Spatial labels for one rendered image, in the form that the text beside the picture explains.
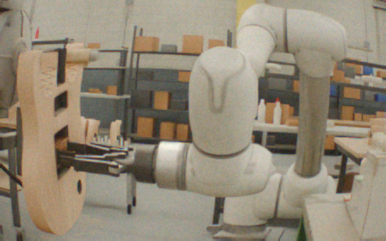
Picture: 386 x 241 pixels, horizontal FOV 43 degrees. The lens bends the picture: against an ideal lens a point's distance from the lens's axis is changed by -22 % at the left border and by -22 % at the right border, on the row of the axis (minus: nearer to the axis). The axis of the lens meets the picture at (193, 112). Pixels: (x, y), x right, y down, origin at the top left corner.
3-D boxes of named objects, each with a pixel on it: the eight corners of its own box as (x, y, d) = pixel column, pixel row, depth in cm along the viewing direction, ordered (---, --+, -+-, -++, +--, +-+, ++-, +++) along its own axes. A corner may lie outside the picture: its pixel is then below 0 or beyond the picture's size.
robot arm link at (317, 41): (280, 197, 198) (333, 197, 193) (272, 227, 185) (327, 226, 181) (283, -3, 153) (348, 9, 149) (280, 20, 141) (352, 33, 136)
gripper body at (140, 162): (152, 190, 108) (106, 183, 109) (161, 176, 116) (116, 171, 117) (152, 151, 106) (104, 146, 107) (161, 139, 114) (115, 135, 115)
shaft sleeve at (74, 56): (24, 56, 117) (28, 47, 119) (26, 66, 119) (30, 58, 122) (87, 55, 115) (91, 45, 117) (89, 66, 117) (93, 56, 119)
